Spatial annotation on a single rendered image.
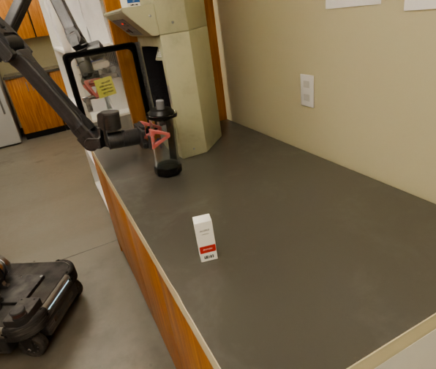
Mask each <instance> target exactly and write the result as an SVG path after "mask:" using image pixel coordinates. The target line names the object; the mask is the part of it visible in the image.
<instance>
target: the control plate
mask: <svg viewBox="0 0 436 369"><path fill-rule="evenodd" d="M113 22H114V23H115V24H116V25H118V26H119V27H121V28H122V29H123V30H125V31H126V30H128V29H129V30H130V31H131V30H133V33H132V32H130V31H129V30H128V31H129V32H130V33H129V32H127V33H128V34H130V35H143V34H141V33H140V32H139V31H138V30H137V29H135V28H134V27H132V26H131V25H130V24H128V22H126V21H125V20H124V19H121V20H114V21H113ZM124 23H126V24H124ZM122 24H123V25H122ZM134 30H135V31H134Z"/></svg>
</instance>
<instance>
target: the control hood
mask: <svg viewBox="0 0 436 369"><path fill-rule="evenodd" d="M104 16H105V17H106V18H107V19H108V20H110V21H111V22H113V21H117V20H121V19H124V20H125V21H126V22H128V24H130V25H131V26H132V27H134V28H135V29H137V30H138V31H139V32H140V33H141V34H143V35H130V34H128V33H127V32H126V31H125V30H123V29H122V28H121V27H119V28H120V29H122V30H123V31H125V32H126V33H127V34H128V35H129V36H132V37H155V36H159V29H158V24H157V17H156V13H155V9H154V5H153V4H147V5H141V6H136V7H125V8H121V9H117V10H114V11H110V12H106V13H105V14H104ZM113 23H114V22H113ZM114 24H115V23H114ZM117 26H118V25H117Z"/></svg>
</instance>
